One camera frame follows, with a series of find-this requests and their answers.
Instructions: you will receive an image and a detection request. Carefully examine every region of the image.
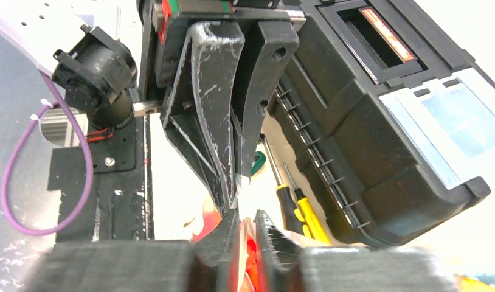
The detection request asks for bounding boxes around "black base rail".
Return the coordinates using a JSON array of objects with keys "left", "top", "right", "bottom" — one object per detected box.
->
[{"left": 47, "top": 118, "right": 148, "bottom": 243}]

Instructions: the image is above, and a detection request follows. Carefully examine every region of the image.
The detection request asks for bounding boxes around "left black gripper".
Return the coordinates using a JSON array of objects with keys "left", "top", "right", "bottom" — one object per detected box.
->
[{"left": 136, "top": 1, "right": 306, "bottom": 215}]

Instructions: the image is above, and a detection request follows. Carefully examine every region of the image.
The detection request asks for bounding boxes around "green handled screwdriver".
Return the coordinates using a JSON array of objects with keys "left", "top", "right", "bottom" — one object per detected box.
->
[{"left": 251, "top": 151, "right": 267, "bottom": 176}]

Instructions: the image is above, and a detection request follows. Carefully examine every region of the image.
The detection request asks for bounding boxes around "red bell pepper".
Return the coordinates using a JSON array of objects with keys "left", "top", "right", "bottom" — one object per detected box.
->
[{"left": 188, "top": 209, "right": 272, "bottom": 291}]

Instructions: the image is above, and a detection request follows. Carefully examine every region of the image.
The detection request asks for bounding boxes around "yellow handled screwdriver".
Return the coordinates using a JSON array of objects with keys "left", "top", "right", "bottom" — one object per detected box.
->
[{"left": 283, "top": 164, "right": 331, "bottom": 245}]

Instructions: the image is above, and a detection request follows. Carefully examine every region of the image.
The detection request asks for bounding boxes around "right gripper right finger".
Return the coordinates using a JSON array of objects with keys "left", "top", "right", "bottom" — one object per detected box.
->
[{"left": 255, "top": 210, "right": 459, "bottom": 291}]

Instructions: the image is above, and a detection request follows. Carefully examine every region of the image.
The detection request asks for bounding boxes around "clear zip top bag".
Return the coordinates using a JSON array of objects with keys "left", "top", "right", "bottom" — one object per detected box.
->
[{"left": 182, "top": 209, "right": 310, "bottom": 291}]

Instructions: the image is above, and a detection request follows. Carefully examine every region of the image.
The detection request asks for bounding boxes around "yellow black screwdriver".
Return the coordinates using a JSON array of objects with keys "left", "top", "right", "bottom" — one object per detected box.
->
[{"left": 260, "top": 133, "right": 310, "bottom": 235}]

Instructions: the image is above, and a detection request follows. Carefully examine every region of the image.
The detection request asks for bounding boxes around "black plastic toolbox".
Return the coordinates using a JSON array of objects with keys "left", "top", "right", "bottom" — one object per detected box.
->
[{"left": 270, "top": 1, "right": 495, "bottom": 247}]

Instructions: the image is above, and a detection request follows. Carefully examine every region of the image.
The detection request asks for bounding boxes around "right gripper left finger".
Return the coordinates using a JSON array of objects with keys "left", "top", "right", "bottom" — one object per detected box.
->
[{"left": 21, "top": 209, "right": 240, "bottom": 291}]

